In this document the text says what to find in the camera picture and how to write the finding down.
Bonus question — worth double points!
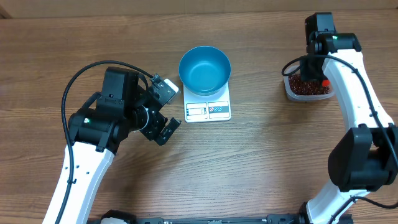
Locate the red measuring scoop blue handle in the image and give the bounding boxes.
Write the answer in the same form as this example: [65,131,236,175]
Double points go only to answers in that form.
[322,80,330,86]

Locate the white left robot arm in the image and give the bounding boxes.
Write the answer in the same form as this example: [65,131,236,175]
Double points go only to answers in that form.
[44,67,181,223]

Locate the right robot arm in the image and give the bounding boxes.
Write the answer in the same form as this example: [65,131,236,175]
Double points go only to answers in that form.
[300,12,397,223]

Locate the clear plastic container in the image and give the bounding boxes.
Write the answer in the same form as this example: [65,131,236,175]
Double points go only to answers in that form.
[284,71,335,101]

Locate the white kitchen scale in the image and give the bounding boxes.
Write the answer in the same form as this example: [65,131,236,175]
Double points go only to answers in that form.
[183,83,232,123]

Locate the blue bowl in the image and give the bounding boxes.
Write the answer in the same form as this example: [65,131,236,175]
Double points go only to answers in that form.
[178,45,232,96]

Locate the red beans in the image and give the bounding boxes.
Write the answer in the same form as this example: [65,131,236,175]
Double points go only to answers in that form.
[288,74,330,95]

